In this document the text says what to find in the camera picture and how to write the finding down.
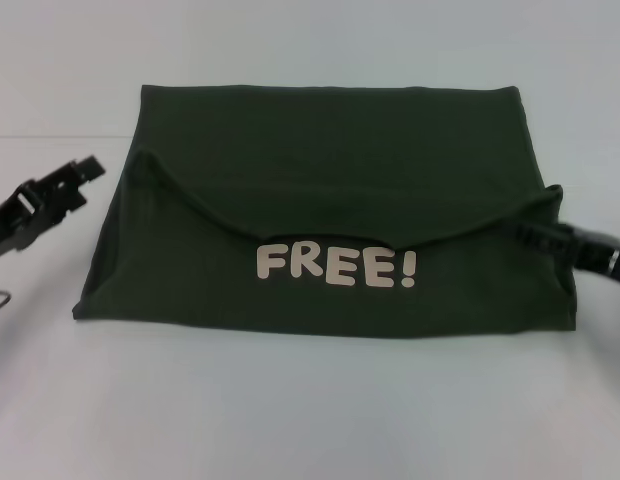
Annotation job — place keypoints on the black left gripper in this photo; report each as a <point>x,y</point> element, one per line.
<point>15,225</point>

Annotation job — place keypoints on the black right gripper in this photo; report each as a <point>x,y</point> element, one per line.
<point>600,255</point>

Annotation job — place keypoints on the dark green t-shirt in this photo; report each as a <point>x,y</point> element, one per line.
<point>190,280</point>

